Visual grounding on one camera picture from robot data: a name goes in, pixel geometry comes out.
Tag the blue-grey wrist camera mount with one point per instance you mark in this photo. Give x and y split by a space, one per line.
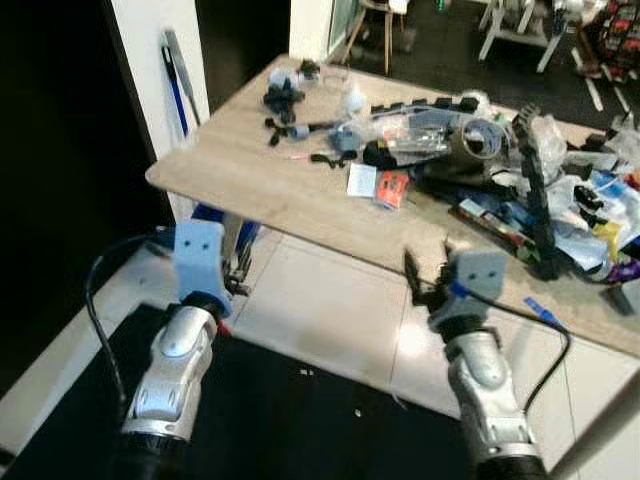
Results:
478 272
198 255

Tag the white metal rack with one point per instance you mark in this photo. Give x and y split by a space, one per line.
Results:
520 38

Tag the grey hanging tool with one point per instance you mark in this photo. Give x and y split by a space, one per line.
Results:
183 75

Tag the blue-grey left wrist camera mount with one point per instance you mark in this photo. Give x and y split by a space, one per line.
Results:
198 255

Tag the blue white plastic bag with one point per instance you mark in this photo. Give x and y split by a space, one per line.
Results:
615 195

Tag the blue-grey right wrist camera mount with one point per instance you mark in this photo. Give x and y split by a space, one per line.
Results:
478 272

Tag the small white bottle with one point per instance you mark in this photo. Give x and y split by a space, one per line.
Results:
354 98

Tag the blue box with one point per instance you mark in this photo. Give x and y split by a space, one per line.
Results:
210 215

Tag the long dark flat box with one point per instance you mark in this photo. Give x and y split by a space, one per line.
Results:
490 225

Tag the yellow small item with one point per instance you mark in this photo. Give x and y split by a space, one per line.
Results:
608 240

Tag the red paper card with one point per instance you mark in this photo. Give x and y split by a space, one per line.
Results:
393 190

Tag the light wooden table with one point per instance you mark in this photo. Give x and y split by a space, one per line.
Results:
270 185

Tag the blue hanging tool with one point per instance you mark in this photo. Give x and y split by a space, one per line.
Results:
176 100

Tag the wooden stool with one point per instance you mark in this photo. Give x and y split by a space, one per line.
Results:
385 25

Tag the purple packet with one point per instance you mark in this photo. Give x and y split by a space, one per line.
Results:
622 270

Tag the white paper card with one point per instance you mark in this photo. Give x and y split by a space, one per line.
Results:
361 180

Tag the clear plastic bag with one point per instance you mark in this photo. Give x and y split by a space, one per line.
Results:
410 135

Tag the grey-blue small block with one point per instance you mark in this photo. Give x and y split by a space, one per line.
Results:
346 140

